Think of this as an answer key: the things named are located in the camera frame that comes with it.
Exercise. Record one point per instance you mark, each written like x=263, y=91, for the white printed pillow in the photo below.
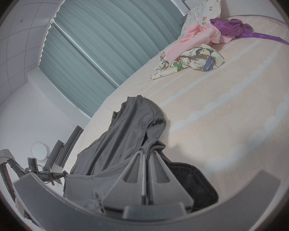
x=202, y=8

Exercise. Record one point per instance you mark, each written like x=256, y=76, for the black chest of drawers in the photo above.
x=73, y=139

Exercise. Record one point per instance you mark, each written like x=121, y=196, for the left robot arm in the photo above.
x=7, y=174

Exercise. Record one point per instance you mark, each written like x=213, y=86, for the bed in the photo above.
x=231, y=105

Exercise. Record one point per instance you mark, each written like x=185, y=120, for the purple garment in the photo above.
x=231, y=26

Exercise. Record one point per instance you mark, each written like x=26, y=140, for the black T-shirt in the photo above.
x=125, y=133

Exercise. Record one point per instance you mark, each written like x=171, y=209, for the pink garment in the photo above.
x=190, y=37

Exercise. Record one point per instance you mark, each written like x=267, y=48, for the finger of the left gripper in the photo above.
x=60, y=176

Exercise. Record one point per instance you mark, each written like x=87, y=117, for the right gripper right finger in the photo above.
x=175, y=196

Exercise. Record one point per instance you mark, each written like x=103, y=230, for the white printed garment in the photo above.
x=202, y=61

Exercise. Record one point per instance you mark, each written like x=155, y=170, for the round white mirror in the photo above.
x=39, y=150

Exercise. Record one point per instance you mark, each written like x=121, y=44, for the blue-green curtain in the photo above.
x=122, y=20
x=69, y=76

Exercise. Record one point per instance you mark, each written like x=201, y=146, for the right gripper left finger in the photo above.
x=118, y=196

